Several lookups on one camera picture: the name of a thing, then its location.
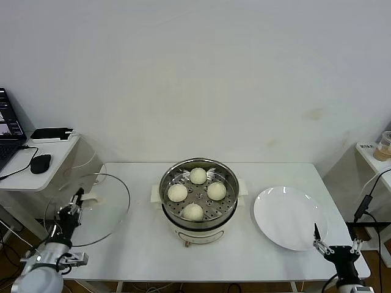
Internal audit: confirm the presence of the round white plate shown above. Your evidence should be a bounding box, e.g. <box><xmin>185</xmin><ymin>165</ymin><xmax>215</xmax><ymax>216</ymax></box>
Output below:
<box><xmin>252</xmin><ymin>186</ymin><xmax>329</xmax><ymax>251</ymax></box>

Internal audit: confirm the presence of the black laptop cable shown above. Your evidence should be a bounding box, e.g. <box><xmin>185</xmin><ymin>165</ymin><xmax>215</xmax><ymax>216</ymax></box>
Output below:
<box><xmin>0</xmin><ymin>145</ymin><xmax>40</xmax><ymax>181</ymax></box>

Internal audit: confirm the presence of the perforated stainless steamer basket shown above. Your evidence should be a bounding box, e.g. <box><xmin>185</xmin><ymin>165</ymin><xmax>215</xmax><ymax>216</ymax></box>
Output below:
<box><xmin>150</xmin><ymin>157</ymin><xmax>249</xmax><ymax>228</ymax></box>

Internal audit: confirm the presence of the flat white box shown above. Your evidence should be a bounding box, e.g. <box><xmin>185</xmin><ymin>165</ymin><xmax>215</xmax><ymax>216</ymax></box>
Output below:
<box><xmin>30</xmin><ymin>130</ymin><xmax>76</xmax><ymax>143</ymax></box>

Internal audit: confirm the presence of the black laptop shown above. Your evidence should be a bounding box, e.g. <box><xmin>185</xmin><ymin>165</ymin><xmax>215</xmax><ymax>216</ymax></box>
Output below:
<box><xmin>0</xmin><ymin>87</ymin><xmax>27</xmax><ymax>172</ymax></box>

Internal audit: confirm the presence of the round glass pot lid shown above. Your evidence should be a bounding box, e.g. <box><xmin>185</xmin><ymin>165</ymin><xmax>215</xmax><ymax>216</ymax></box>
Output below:
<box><xmin>43</xmin><ymin>173</ymin><xmax>131</xmax><ymax>247</ymax></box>

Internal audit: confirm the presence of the white side table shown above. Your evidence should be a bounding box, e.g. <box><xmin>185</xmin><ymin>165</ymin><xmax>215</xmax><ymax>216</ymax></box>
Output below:
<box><xmin>356</xmin><ymin>142</ymin><xmax>391</xmax><ymax>251</ymax></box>

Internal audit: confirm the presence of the white steamed baozi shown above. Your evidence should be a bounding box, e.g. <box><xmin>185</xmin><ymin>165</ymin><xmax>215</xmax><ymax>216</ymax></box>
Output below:
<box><xmin>182</xmin><ymin>203</ymin><xmax>204</xmax><ymax>222</ymax></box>
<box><xmin>167</xmin><ymin>183</ymin><xmax>188</xmax><ymax>203</ymax></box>
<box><xmin>189</xmin><ymin>167</ymin><xmax>207</xmax><ymax>185</ymax></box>
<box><xmin>206</xmin><ymin>181</ymin><xmax>227</xmax><ymax>201</ymax></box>

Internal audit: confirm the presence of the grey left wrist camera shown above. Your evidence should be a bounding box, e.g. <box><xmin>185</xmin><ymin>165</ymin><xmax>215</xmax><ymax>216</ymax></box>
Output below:
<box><xmin>57</xmin><ymin>251</ymin><xmax>90</xmax><ymax>268</ymax></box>

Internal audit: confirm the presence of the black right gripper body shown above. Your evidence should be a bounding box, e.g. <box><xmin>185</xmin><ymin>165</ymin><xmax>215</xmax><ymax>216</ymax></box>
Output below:
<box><xmin>323</xmin><ymin>245</ymin><xmax>362</xmax><ymax>285</ymax></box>

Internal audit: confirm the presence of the black cable with adapter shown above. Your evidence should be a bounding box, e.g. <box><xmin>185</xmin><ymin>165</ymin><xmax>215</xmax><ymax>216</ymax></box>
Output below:
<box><xmin>353</xmin><ymin>167</ymin><xmax>391</xmax><ymax>278</ymax></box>

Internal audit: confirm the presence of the black smartphone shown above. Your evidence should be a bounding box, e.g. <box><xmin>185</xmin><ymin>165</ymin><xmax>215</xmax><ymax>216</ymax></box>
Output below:
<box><xmin>30</xmin><ymin>127</ymin><xmax>74</xmax><ymax>140</ymax></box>

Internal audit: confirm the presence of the clear plastic drink cup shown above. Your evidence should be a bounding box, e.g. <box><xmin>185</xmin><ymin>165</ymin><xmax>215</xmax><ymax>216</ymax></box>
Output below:
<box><xmin>373</xmin><ymin>131</ymin><xmax>391</xmax><ymax>161</ymax></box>

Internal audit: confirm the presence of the black computer mouse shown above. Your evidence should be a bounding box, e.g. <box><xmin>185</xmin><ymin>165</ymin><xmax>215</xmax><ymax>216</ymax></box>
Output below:
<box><xmin>31</xmin><ymin>154</ymin><xmax>53</xmax><ymax>175</ymax></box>

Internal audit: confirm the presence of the white cable by side table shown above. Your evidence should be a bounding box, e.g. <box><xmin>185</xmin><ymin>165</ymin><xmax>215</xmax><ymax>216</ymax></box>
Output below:
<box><xmin>360</xmin><ymin>169</ymin><xmax>391</xmax><ymax>196</ymax></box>

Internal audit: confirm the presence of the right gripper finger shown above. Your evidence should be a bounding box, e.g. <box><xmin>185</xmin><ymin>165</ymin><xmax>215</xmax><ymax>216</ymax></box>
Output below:
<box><xmin>349</xmin><ymin>226</ymin><xmax>364</xmax><ymax>255</ymax></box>
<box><xmin>313</xmin><ymin>222</ymin><xmax>334</xmax><ymax>256</ymax></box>

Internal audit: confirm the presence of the thin white charging cable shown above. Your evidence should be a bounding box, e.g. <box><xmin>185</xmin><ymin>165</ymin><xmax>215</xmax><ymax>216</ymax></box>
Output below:
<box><xmin>63</xmin><ymin>132</ymin><xmax>108</xmax><ymax>187</ymax></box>

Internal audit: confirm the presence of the cream electric cooking pot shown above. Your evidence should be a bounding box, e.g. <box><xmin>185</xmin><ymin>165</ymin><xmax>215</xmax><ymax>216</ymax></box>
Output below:
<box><xmin>153</xmin><ymin>195</ymin><xmax>247</xmax><ymax>248</ymax></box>

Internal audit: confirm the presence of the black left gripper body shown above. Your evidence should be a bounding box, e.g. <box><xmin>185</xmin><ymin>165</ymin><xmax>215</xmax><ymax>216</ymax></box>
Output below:
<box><xmin>57</xmin><ymin>204</ymin><xmax>83</xmax><ymax>242</ymax></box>

